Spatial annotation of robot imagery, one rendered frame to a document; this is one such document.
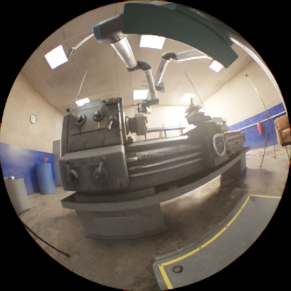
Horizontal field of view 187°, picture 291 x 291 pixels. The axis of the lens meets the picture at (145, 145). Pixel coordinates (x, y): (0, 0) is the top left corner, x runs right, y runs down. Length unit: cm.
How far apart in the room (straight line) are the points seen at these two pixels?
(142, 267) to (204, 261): 45
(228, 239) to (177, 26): 85
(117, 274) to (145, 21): 123
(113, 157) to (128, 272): 80
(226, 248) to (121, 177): 64
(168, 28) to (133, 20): 14
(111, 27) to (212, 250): 104
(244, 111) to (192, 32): 459
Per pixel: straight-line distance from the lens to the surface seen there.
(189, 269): 41
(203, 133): 93
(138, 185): 73
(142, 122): 89
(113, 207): 62
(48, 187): 320
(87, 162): 60
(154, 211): 77
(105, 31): 62
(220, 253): 45
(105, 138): 71
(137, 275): 76
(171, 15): 48
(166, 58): 127
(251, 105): 488
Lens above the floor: 72
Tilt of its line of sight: 8 degrees up
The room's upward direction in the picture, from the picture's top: 10 degrees counter-clockwise
